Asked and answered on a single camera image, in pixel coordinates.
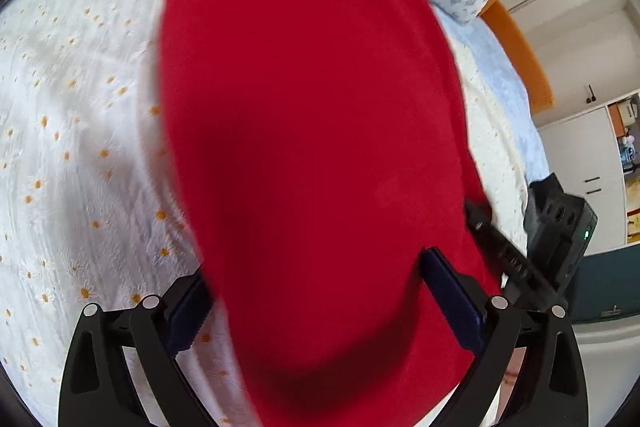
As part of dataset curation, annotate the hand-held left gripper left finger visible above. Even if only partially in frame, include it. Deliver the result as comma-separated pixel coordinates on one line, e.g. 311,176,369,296
57,269,216,427

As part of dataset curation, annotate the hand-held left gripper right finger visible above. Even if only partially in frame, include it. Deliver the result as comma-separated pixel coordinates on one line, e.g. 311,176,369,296
420,247,591,427

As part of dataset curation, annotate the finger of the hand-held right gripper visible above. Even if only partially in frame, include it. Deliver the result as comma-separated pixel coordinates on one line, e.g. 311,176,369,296
464,199,496,238

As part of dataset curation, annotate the red sweater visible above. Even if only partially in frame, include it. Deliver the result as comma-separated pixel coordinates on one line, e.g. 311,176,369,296
159,0,503,427

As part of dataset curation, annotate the dark teal cabinet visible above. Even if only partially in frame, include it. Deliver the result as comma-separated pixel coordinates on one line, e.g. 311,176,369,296
567,241,640,324

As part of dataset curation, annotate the white cabinet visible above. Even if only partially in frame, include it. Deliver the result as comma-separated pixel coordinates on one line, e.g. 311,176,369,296
535,89,640,258

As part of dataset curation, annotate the blue alien toy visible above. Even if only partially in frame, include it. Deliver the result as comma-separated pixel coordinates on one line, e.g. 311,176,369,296
619,134,640,168

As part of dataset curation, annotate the light blue quilted bedspread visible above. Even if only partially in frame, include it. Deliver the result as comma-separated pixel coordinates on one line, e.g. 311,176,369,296
0,0,551,413

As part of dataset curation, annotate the white daisy blanket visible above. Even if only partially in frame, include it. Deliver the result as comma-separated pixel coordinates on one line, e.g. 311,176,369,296
0,0,531,427

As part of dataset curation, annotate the orange sofa bed frame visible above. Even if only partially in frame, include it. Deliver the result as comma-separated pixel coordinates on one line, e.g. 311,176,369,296
480,0,555,115

